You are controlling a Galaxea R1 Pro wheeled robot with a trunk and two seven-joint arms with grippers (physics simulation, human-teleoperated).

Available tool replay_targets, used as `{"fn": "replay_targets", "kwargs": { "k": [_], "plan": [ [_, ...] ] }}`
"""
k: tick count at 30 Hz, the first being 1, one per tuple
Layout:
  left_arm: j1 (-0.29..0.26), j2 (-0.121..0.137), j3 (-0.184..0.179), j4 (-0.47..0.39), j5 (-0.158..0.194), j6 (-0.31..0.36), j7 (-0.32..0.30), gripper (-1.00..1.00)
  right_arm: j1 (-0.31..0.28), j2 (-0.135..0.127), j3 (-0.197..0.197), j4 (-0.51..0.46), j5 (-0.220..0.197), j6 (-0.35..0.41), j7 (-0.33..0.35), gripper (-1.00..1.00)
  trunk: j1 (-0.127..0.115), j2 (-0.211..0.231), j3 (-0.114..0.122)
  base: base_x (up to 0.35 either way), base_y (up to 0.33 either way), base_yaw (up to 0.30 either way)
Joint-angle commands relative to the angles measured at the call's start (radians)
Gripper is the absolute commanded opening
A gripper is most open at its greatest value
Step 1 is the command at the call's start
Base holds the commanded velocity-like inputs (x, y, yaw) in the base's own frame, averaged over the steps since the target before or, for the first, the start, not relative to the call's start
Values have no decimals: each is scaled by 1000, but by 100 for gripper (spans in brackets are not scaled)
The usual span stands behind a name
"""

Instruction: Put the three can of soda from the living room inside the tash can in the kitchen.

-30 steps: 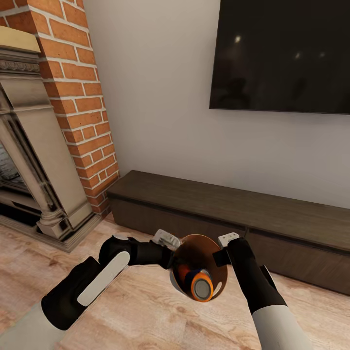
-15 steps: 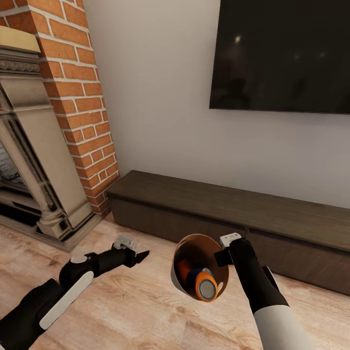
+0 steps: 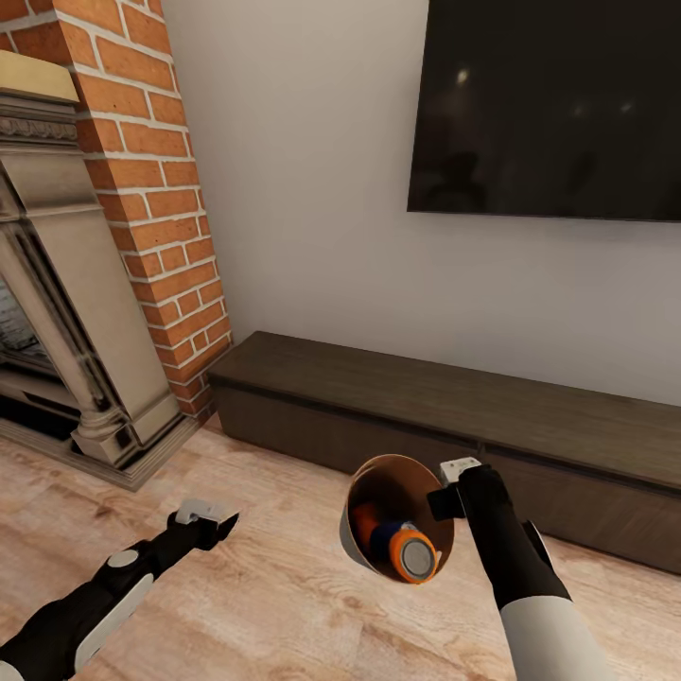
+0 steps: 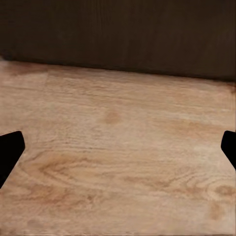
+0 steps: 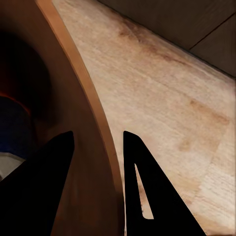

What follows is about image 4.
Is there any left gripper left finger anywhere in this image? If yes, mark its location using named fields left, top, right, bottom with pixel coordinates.
left=0, top=131, right=26, bottom=189

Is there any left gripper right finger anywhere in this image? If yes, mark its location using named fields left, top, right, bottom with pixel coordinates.
left=221, top=130, right=236, bottom=169

